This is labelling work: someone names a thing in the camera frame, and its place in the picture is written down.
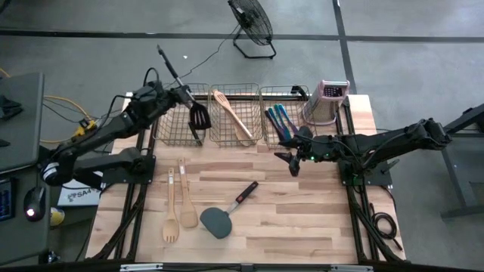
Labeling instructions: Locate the yellow cup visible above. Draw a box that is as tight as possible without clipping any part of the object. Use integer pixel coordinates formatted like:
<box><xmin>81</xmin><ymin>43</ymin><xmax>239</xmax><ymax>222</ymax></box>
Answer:
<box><xmin>49</xmin><ymin>206</ymin><xmax>66</xmax><ymax>227</ymax></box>

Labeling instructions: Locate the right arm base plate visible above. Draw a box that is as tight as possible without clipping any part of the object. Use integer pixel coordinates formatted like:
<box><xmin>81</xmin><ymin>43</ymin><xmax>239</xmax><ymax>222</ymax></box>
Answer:
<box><xmin>337</xmin><ymin>155</ymin><xmax>394</xmax><ymax>187</ymax></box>

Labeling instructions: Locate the rectangular grey spatula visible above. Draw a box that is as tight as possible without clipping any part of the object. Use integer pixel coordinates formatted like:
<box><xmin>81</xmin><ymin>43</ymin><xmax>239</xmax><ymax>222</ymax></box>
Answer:
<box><xmin>188</xmin><ymin>119</ymin><xmax>204</xmax><ymax>147</ymax></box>

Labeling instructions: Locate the black fan power cable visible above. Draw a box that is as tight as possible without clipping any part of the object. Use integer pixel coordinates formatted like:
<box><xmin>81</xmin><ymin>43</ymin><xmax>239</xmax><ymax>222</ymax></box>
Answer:
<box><xmin>162</xmin><ymin>24</ymin><xmax>241</xmax><ymax>91</ymax></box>

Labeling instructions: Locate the black frame clamp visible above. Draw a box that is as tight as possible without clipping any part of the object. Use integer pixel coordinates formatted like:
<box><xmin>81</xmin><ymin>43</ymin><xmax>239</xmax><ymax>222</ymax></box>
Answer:
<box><xmin>290</xmin><ymin>84</ymin><xmax>309</xmax><ymax>100</ymax></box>

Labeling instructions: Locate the silver bracket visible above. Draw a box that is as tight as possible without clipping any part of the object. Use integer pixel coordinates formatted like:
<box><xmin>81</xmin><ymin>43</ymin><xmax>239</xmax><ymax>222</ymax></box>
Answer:
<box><xmin>119</xmin><ymin>263</ymin><xmax>164</xmax><ymax>272</ymax></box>
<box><xmin>330</xmin><ymin>264</ymin><xmax>374</xmax><ymax>272</ymax></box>

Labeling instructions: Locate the pink handled box grater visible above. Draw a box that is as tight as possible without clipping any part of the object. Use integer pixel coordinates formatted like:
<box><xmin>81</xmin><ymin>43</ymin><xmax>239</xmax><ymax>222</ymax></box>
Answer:
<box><xmin>302</xmin><ymin>79</ymin><xmax>351</xmax><ymax>126</ymax></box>

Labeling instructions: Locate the black clamp lever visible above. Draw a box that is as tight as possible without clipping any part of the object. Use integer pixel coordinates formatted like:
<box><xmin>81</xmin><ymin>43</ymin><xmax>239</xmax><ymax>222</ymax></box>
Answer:
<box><xmin>380</xmin><ymin>158</ymin><xmax>400</xmax><ymax>175</ymax></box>

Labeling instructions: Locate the black object on desk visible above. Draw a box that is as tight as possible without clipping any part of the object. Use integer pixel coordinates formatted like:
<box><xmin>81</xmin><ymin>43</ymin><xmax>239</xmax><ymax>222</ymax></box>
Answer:
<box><xmin>0</xmin><ymin>94</ymin><xmax>24</xmax><ymax>122</ymax></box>

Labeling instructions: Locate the yellow extension cable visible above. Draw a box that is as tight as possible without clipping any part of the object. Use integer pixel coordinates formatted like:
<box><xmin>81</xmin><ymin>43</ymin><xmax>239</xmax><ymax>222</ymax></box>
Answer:
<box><xmin>0</xmin><ymin>66</ymin><xmax>94</xmax><ymax>145</ymax></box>

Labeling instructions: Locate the yellow power adapter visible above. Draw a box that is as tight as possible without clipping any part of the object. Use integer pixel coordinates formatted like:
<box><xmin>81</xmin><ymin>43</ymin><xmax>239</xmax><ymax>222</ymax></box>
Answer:
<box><xmin>73</xmin><ymin>117</ymin><xmax>98</xmax><ymax>138</ymax></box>

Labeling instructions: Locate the copper wire basket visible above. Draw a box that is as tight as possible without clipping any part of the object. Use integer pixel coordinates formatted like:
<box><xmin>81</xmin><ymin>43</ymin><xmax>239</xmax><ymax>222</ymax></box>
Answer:
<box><xmin>259</xmin><ymin>82</ymin><xmax>315</xmax><ymax>147</ymax></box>
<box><xmin>153</xmin><ymin>82</ymin><xmax>211</xmax><ymax>147</ymax></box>
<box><xmin>206</xmin><ymin>82</ymin><xmax>264</xmax><ymax>147</ymax></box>

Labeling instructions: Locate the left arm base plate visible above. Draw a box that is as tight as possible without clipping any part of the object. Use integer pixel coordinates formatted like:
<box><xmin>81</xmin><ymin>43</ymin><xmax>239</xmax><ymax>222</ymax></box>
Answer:
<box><xmin>101</xmin><ymin>155</ymin><xmax>156</xmax><ymax>185</ymax></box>

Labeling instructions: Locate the black rig crossbar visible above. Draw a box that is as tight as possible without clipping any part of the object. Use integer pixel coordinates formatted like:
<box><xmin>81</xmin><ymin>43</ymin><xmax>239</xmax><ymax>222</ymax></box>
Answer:
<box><xmin>0</xmin><ymin>259</ymin><xmax>484</xmax><ymax>272</ymax></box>

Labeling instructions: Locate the grey desk top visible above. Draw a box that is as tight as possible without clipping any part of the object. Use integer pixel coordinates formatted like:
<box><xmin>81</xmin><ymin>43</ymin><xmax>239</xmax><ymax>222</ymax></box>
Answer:
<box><xmin>0</xmin><ymin>71</ymin><xmax>45</xmax><ymax>175</ymax></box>

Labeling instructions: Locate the coiled black cable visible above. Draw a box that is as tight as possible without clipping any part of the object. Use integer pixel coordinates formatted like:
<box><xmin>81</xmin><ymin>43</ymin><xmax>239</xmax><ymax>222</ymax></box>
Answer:
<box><xmin>368</xmin><ymin>202</ymin><xmax>404</xmax><ymax>252</ymax></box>

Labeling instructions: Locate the black floor fan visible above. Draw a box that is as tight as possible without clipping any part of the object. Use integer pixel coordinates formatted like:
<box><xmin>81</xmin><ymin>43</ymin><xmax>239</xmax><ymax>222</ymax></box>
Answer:
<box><xmin>228</xmin><ymin>0</ymin><xmax>278</xmax><ymax>60</ymax></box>

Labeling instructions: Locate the plain wooden spatula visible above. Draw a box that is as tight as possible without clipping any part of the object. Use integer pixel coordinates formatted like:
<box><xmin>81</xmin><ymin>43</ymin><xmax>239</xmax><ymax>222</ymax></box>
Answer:
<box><xmin>177</xmin><ymin>157</ymin><xmax>200</xmax><ymax>229</ymax></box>

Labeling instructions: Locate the backlit keyboard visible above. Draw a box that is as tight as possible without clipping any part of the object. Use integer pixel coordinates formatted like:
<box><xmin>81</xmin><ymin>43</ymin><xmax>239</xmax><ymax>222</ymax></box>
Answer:
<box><xmin>0</xmin><ymin>177</ymin><xmax>17</xmax><ymax>223</ymax></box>

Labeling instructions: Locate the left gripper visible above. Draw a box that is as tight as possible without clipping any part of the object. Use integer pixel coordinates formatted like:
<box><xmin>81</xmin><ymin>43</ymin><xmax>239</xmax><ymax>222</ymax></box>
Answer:
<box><xmin>150</xmin><ymin>83</ymin><xmax>197</xmax><ymax>116</ymax></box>

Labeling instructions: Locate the wooden fork spoon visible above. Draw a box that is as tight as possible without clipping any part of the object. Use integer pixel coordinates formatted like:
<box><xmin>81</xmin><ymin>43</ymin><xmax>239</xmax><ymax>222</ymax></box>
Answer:
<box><xmin>162</xmin><ymin>167</ymin><xmax>180</xmax><ymax>244</ymax></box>

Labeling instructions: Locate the rounded grey spatula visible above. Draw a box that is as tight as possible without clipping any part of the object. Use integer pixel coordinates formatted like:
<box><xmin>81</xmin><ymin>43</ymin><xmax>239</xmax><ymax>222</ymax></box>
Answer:
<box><xmin>199</xmin><ymin>180</ymin><xmax>260</xmax><ymax>240</ymax></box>

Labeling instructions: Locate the white printed cardboard box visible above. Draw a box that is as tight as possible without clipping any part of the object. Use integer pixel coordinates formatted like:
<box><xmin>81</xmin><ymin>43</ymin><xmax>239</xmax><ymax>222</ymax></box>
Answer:
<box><xmin>58</xmin><ymin>180</ymin><xmax>102</xmax><ymax>208</ymax></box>

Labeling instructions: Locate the black floor cable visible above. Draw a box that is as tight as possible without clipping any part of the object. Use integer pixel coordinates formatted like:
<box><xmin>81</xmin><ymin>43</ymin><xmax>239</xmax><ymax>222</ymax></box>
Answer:
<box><xmin>42</xmin><ymin>101</ymin><xmax>123</xmax><ymax>152</ymax></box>

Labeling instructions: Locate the black desk support bar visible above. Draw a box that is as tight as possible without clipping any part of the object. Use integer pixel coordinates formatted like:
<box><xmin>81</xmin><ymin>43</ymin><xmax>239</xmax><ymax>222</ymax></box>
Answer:
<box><xmin>73</xmin><ymin>169</ymin><xmax>109</xmax><ymax>192</ymax></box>

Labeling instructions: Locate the black desk leg frame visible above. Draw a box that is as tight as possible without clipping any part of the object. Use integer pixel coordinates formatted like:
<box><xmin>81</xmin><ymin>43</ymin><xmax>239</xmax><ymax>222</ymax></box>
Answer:
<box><xmin>414</xmin><ymin>101</ymin><xmax>484</xmax><ymax>220</ymax></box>

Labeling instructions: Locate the grey desk with keyboard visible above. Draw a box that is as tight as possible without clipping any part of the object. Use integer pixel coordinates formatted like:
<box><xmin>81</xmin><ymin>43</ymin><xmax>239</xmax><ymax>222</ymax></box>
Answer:
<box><xmin>0</xmin><ymin>162</ymin><xmax>54</xmax><ymax>267</ymax></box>

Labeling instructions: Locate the slotted wooden spatula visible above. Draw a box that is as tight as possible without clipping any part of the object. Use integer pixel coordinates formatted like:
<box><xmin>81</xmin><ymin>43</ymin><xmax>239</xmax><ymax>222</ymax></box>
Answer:
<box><xmin>213</xmin><ymin>88</ymin><xmax>254</xmax><ymax>141</ymax></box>

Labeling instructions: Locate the slotted black steel-handled spatula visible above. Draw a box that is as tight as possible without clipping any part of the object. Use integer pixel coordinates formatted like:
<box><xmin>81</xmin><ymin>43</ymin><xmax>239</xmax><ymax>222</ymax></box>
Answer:
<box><xmin>156</xmin><ymin>44</ymin><xmax>213</xmax><ymax>131</ymax></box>

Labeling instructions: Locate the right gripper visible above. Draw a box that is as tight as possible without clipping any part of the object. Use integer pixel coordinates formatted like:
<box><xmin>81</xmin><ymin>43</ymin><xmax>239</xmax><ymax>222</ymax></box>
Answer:
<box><xmin>274</xmin><ymin>126</ymin><xmax>341</xmax><ymax>178</ymax></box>

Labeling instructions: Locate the black computer mouse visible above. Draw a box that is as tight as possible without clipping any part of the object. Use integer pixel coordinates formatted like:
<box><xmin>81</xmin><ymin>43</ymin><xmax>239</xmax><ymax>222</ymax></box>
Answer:
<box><xmin>23</xmin><ymin>185</ymin><xmax>48</xmax><ymax>223</ymax></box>

